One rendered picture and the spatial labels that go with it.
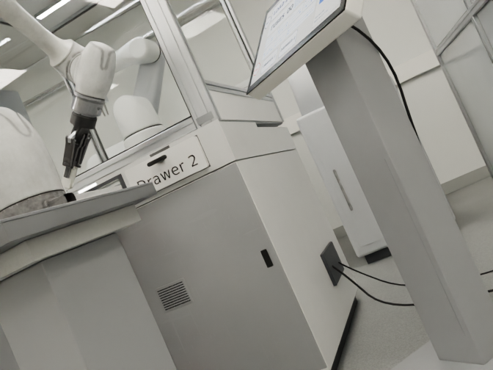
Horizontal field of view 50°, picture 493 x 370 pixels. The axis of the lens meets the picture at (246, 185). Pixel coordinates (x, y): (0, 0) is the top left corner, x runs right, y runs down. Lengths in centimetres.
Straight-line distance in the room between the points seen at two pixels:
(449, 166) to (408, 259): 347
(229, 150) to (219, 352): 69
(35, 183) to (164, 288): 87
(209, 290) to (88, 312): 81
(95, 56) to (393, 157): 87
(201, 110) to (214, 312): 67
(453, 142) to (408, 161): 352
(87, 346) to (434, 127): 421
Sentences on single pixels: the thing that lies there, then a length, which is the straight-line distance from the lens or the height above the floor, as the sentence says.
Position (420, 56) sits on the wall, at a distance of 493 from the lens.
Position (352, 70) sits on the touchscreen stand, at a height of 86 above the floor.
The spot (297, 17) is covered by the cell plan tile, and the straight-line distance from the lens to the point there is 149.
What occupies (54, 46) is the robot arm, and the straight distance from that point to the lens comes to 173.
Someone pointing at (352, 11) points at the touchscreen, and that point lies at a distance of 125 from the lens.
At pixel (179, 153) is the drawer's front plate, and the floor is 90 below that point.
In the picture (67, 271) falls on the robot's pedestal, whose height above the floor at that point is 68.
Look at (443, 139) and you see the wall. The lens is 494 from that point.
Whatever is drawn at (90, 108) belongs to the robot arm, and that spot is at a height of 110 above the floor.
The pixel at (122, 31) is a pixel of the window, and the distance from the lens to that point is 191.
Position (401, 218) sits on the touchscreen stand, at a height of 46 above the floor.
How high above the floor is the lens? 67
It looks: 1 degrees up
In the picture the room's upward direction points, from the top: 24 degrees counter-clockwise
